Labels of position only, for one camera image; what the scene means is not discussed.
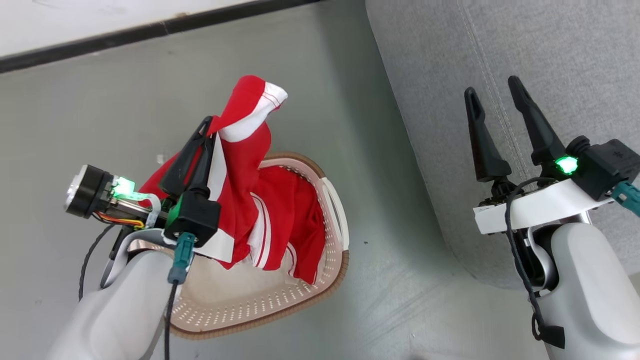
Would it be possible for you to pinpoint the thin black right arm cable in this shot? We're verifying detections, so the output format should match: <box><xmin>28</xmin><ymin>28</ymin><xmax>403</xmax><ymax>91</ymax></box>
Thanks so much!
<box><xmin>503</xmin><ymin>176</ymin><xmax>567</xmax><ymax>350</ymax></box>

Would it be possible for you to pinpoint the grey fabric sofa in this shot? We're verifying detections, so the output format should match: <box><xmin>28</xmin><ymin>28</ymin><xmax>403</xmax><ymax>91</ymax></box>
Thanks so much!
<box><xmin>365</xmin><ymin>0</ymin><xmax>640</xmax><ymax>292</ymax></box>

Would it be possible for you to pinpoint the teal right camera cable connector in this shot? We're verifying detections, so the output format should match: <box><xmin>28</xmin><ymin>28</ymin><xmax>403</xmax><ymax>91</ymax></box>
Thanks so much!
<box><xmin>612</xmin><ymin>180</ymin><xmax>640</xmax><ymax>218</ymax></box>

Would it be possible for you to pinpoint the black baseboard strip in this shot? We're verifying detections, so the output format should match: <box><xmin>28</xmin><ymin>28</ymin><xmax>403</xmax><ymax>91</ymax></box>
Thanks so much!
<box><xmin>0</xmin><ymin>0</ymin><xmax>321</xmax><ymax>75</ymax></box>

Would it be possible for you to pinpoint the teal left camera cable connector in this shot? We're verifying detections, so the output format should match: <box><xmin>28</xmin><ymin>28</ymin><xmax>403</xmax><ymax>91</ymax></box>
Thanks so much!
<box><xmin>163</xmin><ymin>232</ymin><xmax>197</xmax><ymax>360</ymax></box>

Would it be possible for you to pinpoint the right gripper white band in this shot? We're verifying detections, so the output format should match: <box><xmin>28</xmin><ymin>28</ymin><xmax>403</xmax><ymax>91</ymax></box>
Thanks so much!
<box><xmin>463</xmin><ymin>75</ymin><xmax>614</xmax><ymax>236</ymax></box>

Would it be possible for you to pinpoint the red and white garment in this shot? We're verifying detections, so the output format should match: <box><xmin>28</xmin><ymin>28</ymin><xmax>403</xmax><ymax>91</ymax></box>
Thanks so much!
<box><xmin>138</xmin><ymin>75</ymin><xmax>327</xmax><ymax>286</ymax></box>

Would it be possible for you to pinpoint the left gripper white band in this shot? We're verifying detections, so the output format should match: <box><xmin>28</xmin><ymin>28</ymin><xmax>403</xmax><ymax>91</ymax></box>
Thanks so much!
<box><xmin>64</xmin><ymin>116</ymin><xmax>237</xmax><ymax>264</ymax></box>

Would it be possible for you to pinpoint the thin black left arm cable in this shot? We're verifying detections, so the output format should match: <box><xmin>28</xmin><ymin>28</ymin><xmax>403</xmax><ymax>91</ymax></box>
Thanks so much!
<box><xmin>77</xmin><ymin>223</ymin><xmax>117</xmax><ymax>302</ymax></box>

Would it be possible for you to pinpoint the white perforated laundry basket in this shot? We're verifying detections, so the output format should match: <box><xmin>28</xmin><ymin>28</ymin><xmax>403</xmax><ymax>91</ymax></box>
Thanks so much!
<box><xmin>125</xmin><ymin>151</ymin><xmax>351</xmax><ymax>341</ymax></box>

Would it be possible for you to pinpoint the teal camera cable connector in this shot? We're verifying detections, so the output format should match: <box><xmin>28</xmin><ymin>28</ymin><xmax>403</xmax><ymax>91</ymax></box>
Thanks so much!
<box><xmin>612</xmin><ymin>180</ymin><xmax>640</xmax><ymax>218</ymax></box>
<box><xmin>163</xmin><ymin>232</ymin><xmax>197</xmax><ymax>360</ymax></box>

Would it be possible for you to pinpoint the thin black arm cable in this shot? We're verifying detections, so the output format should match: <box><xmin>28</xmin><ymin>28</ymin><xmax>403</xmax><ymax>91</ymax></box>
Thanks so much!
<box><xmin>77</xmin><ymin>223</ymin><xmax>117</xmax><ymax>302</ymax></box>
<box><xmin>503</xmin><ymin>176</ymin><xmax>567</xmax><ymax>350</ymax></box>

